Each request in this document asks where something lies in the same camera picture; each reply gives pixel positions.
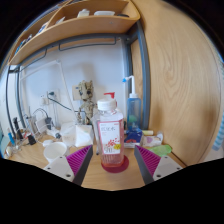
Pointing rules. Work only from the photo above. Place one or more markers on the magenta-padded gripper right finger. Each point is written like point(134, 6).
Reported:
point(166, 166)

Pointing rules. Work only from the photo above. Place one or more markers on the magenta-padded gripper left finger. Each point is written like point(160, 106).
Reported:
point(60, 166)

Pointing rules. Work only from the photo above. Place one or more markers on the clear red-labelled drink bottle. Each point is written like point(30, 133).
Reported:
point(110, 140)

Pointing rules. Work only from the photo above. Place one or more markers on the white plastic cup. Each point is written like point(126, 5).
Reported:
point(55, 151)

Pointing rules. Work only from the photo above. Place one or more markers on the green cloth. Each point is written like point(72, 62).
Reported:
point(161, 150)

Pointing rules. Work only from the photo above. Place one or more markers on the white tissue pack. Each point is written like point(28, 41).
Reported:
point(80, 135)

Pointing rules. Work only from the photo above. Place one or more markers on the flat round red coaster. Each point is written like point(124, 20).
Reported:
point(115, 169)

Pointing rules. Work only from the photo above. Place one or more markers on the blue bent-nozzle squeeze bottle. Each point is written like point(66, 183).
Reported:
point(133, 113)

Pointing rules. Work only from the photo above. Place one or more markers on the tree creature figurine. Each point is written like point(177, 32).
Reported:
point(87, 100)

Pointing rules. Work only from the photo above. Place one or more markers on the white thin-armed desk lamp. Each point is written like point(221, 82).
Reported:
point(59, 61)

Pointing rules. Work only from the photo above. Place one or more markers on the wooden shelf unit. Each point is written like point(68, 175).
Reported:
point(86, 23)

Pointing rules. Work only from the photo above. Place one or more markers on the white wall socket black plug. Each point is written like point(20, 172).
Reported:
point(53, 96)

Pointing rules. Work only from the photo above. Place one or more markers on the grey metal desk frame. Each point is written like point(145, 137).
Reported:
point(144, 76)

